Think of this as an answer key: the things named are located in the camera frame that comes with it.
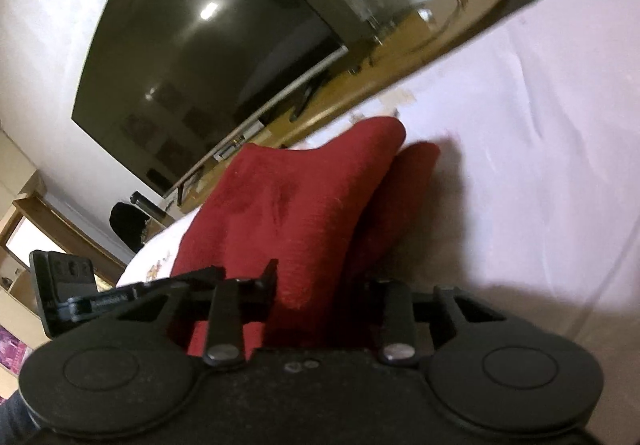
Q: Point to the white floral bed sheet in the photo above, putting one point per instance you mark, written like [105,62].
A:
[525,150]

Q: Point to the black flat screen television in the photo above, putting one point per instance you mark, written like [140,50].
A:
[200,50]

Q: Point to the small white object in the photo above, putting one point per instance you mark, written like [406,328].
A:
[425,15]

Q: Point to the wooden television cabinet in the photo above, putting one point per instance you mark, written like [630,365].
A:
[350,90]

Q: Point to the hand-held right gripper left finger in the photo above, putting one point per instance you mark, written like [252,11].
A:
[269,290]

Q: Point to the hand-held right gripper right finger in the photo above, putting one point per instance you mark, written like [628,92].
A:
[395,310]

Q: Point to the purple printed object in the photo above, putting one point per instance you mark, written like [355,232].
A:
[11,350]

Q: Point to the dark object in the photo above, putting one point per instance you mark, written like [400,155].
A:
[127,227]

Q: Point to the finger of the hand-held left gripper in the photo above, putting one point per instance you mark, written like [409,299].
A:
[200,275]

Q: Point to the silver set-top box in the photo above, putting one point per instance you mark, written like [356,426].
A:
[240,137]

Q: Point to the red beaded sweater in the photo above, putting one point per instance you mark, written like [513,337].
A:
[280,215]

